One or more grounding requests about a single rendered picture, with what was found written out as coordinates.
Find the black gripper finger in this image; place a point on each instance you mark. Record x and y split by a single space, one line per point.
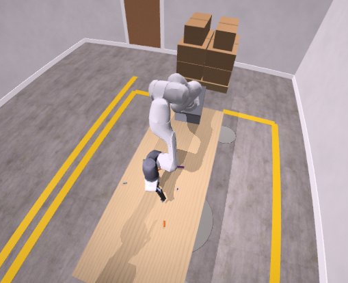
161 194

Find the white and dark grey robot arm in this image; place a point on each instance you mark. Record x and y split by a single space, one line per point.
165 95

